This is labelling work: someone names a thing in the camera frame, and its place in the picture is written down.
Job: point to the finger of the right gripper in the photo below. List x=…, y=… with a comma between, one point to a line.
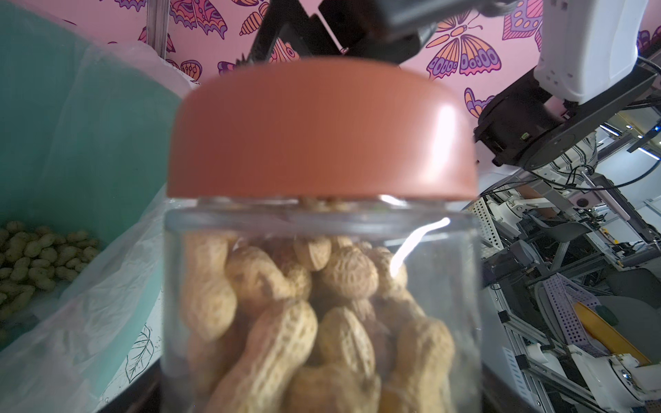
x=394, y=31
x=287, y=20

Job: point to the brown jar lid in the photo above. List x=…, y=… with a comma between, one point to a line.
x=322, y=127

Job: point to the brown-lid peanut jar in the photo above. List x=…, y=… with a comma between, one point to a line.
x=305, y=305

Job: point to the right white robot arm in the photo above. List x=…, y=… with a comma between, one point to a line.
x=589, y=66

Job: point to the pile of dumped peanuts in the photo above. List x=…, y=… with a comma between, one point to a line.
x=36, y=260

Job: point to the clear plastic bin liner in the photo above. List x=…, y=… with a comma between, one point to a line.
x=77, y=320

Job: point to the teal plastic trash bin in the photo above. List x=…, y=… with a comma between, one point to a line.
x=77, y=155

